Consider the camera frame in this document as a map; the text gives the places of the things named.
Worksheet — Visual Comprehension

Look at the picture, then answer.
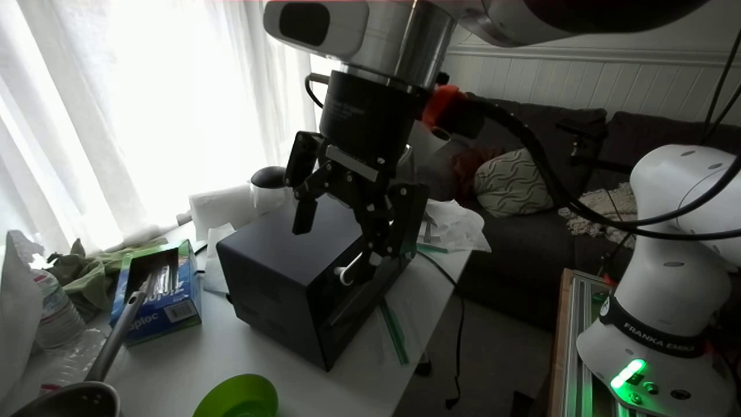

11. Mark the black oven power cable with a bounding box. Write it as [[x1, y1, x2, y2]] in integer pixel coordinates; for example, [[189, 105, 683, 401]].
[[415, 250, 468, 412]]

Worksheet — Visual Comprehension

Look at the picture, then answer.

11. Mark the clear plastic bottle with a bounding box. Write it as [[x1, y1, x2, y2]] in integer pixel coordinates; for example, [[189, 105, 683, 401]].
[[29, 269, 87, 355]]

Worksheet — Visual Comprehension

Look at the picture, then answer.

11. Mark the dark sofa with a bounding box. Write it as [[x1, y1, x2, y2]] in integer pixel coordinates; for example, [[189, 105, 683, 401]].
[[454, 98, 741, 334]]

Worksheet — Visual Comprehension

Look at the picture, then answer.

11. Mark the blue foil box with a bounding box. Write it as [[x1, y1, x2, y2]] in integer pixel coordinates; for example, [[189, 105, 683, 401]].
[[108, 238, 203, 349]]

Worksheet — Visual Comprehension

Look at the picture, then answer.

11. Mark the white tissue box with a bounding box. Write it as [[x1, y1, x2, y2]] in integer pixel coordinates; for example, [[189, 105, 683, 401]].
[[188, 184, 259, 243]]

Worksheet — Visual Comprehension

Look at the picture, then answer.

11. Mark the stainless steel pot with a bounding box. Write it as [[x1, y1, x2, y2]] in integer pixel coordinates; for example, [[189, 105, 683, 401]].
[[8, 273, 156, 417]]

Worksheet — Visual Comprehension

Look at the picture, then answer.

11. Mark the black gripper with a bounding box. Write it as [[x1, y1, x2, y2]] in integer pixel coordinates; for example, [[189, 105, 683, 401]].
[[286, 67, 431, 269]]

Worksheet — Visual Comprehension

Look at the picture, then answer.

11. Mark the black toaster oven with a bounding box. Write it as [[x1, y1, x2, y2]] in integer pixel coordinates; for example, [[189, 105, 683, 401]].
[[215, 181, 431, 372]]

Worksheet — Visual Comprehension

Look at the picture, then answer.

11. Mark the white crumpled cloth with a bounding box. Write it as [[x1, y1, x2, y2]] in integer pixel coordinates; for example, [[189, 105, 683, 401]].
[[415, 197, 493, 255]]

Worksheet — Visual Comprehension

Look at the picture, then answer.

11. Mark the white sheer curtain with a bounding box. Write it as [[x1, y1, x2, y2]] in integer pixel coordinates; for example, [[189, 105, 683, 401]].
[[0, 0, 343, 258]]

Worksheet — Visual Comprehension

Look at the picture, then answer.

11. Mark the patterned white pillow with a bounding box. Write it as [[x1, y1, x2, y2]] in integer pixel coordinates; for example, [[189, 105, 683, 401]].
[[473, 147, 556, 219]]

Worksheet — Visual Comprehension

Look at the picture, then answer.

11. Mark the white patterned blanket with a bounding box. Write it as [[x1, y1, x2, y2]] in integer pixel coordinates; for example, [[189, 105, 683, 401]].
[[558, 184, 644, 243]]

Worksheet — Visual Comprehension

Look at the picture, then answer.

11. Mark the white plastic bag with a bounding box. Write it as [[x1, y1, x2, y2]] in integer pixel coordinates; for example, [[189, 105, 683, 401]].
[[0, 226, 45, 399]]

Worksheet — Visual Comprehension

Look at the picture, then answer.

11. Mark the green plastic bowl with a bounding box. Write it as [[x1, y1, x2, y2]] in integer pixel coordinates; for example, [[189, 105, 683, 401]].
[[191, 372, 279, 417]]

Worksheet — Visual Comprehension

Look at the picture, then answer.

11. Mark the green cloth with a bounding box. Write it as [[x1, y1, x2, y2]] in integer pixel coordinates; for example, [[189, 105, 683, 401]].
[[43, 237, 169, 313]]

